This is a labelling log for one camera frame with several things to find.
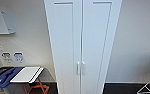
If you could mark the white wardrobe cabinet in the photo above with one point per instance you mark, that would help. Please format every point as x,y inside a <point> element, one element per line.
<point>67,10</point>

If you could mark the white flat board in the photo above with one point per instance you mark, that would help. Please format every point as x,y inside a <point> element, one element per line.
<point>26,74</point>

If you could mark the blue plastic case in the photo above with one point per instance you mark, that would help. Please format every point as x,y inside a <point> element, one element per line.
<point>4,78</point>

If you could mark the orange stool frame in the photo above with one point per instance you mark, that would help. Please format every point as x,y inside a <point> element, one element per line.
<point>36,88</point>

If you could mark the blue labelled wall socket plate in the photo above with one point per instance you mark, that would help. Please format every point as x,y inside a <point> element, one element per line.
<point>19,57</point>

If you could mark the white wall socket plate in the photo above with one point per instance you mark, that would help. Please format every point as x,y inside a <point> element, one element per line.
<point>6,56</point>

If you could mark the small white wall plate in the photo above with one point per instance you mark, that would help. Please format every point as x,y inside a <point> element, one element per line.
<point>0,48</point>

